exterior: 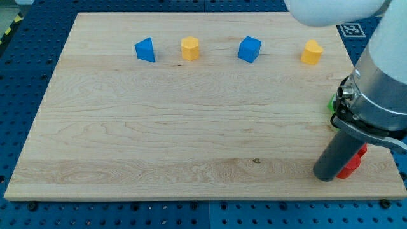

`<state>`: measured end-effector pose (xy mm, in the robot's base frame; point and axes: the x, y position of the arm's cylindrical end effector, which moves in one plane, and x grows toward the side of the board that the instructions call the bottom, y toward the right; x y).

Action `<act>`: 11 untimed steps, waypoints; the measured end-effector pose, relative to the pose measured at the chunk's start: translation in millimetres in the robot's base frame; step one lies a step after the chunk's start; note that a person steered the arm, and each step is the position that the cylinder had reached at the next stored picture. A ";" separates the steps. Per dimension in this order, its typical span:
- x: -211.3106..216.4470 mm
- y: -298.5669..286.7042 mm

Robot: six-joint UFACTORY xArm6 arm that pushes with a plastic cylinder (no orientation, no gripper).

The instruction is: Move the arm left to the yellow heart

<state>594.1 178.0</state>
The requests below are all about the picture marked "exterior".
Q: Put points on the blue cube block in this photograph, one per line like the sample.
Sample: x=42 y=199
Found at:
x=249 y=49

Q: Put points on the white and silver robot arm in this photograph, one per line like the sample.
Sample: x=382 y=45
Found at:
x=371 y=101

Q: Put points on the wooden board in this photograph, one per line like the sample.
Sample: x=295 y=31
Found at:
x=112 y=127

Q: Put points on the red block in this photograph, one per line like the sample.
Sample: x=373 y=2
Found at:
x=353 y=164

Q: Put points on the black yellow hazard tape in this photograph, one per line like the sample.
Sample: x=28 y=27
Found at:
x=12 y=29

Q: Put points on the yellow pentagon block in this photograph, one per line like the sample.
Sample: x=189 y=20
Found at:
x=190 y=48

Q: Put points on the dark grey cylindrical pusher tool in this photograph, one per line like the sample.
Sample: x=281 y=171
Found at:
x=337 y=157

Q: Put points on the green block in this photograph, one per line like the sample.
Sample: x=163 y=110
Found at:
x=331 y=104

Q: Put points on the fiducial marker tag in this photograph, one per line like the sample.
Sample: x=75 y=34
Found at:
x=352 y=30

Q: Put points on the blue triangular prism block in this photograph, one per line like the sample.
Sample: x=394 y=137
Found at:
x=144 y=50

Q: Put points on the yellow heart block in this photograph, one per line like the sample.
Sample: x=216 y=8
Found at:
x=312 y=52

